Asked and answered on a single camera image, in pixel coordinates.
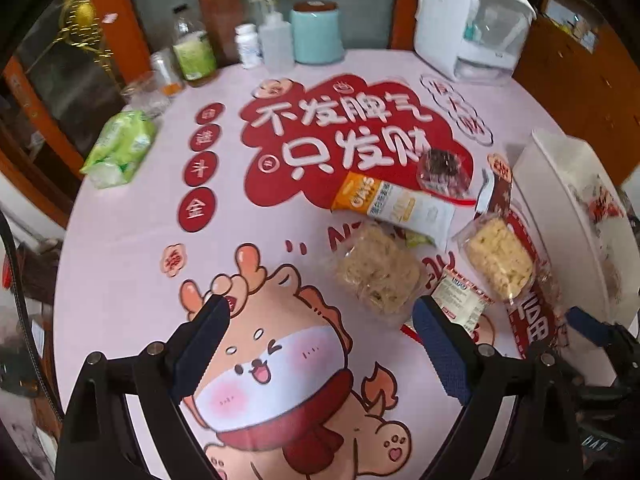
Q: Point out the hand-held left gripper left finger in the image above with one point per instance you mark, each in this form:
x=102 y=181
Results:
x=200 y=355

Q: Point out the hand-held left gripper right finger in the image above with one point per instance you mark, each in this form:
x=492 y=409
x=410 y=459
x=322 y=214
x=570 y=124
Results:
x=442 y=350

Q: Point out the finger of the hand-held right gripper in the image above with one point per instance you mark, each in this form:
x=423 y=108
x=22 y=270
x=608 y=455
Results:
x=590 y=327

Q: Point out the small cream packet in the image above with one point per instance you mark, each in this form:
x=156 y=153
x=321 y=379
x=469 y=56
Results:
x=460 y=300

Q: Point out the rice crispy packet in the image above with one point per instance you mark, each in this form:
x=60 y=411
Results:
x=497 y=257
x=377 y=270

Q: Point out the white red snack packet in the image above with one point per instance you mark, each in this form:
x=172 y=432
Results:
x=600 y=200

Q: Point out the white plastic bin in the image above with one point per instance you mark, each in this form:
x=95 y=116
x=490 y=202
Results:
x=550 y=185

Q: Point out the orange white snack packet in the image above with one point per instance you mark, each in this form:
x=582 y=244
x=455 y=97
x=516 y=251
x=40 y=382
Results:
x=395 y=205

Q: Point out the brown snack packet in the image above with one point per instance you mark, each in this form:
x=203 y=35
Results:
x=495 y=195

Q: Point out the dark cake packet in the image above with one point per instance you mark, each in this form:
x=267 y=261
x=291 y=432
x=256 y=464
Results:
x=442 y=172

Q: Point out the pink printed tablecloth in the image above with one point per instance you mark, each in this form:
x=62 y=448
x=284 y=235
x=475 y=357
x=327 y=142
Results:
x=125 y=260

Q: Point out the green wipes pack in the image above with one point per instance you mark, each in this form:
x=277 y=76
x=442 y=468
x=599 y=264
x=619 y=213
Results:
x=120 y=147

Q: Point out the glass cup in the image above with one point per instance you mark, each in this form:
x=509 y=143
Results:
x=145 y=97

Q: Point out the wooden cabinet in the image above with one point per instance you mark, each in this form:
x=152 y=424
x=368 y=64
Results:
x=575 y=60

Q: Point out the green label glass bottle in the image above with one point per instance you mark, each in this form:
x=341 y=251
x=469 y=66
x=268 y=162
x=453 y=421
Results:
x=195 y=52

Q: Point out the white pill bottle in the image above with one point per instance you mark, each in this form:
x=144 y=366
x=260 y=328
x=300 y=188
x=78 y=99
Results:
x=248 y=47

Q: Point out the white teal tube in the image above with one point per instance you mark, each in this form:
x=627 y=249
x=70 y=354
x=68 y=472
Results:
x=471 y=30

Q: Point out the clear squeeze bottle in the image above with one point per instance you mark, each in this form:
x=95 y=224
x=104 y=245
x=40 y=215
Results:
x=277 y=42

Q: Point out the white storage box clear door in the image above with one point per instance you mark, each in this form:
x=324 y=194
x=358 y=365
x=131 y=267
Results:
x=440 y=15

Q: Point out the teal canister brown lid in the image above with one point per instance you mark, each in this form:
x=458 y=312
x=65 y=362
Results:
x=317 y=35

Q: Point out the wooden glass door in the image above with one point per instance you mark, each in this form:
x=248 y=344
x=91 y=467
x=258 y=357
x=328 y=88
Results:
x=150 y=0

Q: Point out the small gold door ornament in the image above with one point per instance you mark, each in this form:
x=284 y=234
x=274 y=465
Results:
x=82 y=15

